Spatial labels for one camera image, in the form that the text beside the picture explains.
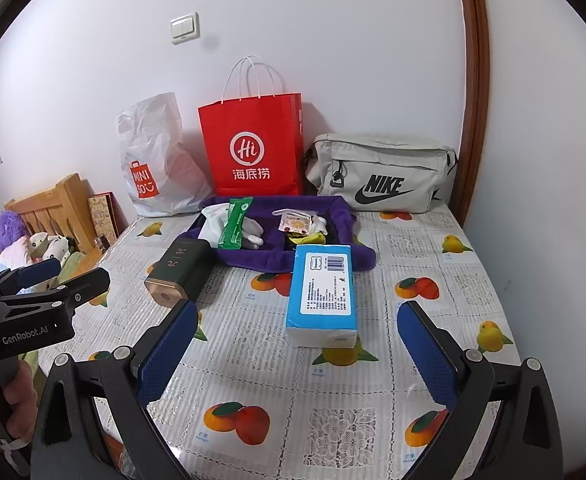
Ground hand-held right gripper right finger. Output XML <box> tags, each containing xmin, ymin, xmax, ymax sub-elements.
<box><xmin>397</xmin><ymin>300</ymin><xmax>564</xmax><ymax>480</ymax></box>

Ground blue tissue pack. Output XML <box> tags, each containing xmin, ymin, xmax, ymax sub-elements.
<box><xmin>285</xmin><ymin>244</ymin><xmax>364</xmax><ymax>348</ymax></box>

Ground white light switch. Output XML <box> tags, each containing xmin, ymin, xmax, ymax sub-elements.
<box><xmin>169</xmin><ymin>11</ymin><xmax>201</xmax><ymax>45</ymax></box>

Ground wooden bed headboard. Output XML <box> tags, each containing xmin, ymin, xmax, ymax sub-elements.
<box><xmin>6</xmin><ymin>173</ymin><xmax>103</xmax><ymax>256</ymax></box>

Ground green tissue pack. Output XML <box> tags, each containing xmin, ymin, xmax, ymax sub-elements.
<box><xmin>217</xmin><ymin>197</ymin><xmax>255</xmax><ymax>251</ymax></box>

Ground clear plastic packet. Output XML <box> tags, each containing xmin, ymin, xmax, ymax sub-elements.
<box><xmin>277</xmin><ymin>208</ymin><xmax>319</xmax><ymax>236</ymax></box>

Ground yellow small bag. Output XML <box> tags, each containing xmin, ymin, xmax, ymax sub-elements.
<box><xmin>285</xmin><ymin>230</ymin><xmax>326</xmax><ymax>248</ymax></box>

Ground person's left hand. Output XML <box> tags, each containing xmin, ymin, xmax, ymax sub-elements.
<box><xmin>0</xmin><ymin>359</ymin><xmax>41</xmax><ymax>443</ymax></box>

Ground dark green gold box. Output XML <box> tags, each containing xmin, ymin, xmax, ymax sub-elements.
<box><xmin>144</xmin><ymin>237</ymin><xmax>213</xmax><ymax>306</ymax></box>

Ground white tissue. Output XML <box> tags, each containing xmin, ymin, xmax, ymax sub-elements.
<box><xmin>240</xmin><ymin>217</ymin><xmax>265</xmax><ymax>252</ymax></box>

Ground striped pillow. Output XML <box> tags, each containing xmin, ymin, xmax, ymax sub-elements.
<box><xmin>0</xmin><ymin>237</ymin><xmax>34</xmax><ymax>281</ymax></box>

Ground wooden door frame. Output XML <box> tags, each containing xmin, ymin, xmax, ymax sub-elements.
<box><xmin>453</xmin><ymin>0</ymin><xmax>491</xmax><ymax>226</ymax></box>

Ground white plastic shopping bag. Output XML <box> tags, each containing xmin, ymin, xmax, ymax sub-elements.
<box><xmin>116</xmin><ymin>92</ymin><xmax>214</xmax><ymax>218</ymax></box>

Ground fruit-printed tablecloth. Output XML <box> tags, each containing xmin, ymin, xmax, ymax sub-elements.
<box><xmin>36</xmin><ymin>207</ymin><xmax>524</xmax><ymax>480</ymax></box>

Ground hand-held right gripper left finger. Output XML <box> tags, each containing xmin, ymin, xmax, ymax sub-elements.
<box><xmin>30</xmin><ymin>300</ymin><xmax>200</xmax><ymax>480</ymax></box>

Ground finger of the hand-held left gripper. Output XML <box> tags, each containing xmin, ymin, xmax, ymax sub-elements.
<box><xmin>0</xmin><ymin>267</ymin><xmax>111</xmax><ymax>321</ymax></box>
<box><xmin>0</xmin><ymin>258</ymin><xmax>63</xmax><ymax>294</ymax></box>

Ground grey waist bag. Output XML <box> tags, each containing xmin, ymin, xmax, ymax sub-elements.
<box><xmin>304</xmin><ymin>132</ymin><xmax>458</xmax><ymax>214</ymax></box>

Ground dotted plush toy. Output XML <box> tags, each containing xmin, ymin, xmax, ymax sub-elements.
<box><xmin>27</xmin><ymin>232</ymin><xmax>79</xmax><ymax>266</ymax></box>

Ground purple fuzzy cushion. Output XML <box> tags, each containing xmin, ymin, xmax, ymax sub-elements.
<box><xmin>0</xmin><ymin>210</ymin><xmax>29</xmax><ymax>247</ymax></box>

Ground red paper bag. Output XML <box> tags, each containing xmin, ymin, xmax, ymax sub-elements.
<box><xmin>197</xmin><ymin>55</ymin><xmax>305</xmax><ymax>198</ymax></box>

